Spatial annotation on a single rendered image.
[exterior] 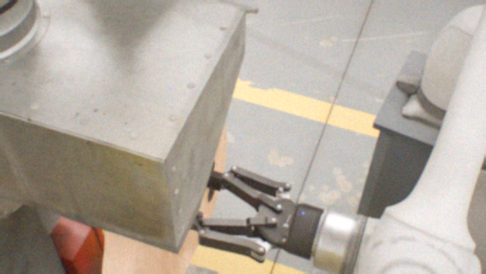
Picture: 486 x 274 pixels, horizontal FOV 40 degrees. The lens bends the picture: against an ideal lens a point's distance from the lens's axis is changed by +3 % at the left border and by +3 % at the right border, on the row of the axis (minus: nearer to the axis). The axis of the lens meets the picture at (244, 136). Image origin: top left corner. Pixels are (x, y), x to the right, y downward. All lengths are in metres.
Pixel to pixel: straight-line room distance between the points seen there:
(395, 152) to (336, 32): 1.23
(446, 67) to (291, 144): 1.02
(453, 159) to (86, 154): 0.43
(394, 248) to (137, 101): 0.34
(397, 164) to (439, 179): 0.92
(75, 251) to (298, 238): 0.70
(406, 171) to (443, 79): 0.30
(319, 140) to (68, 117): 1.95
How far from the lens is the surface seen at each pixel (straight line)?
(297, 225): 0.91
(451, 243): 0.75
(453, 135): 0.79
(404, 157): 1.65
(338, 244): 0.89
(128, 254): 0.87
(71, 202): 0.59
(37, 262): 1.40
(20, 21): 0.55
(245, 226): 0.93
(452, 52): 1.46
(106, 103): 0.51
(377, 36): 2.82
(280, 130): 2.43
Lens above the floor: 1.90
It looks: 52 degrees down
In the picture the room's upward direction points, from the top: 1 degrees clockwise
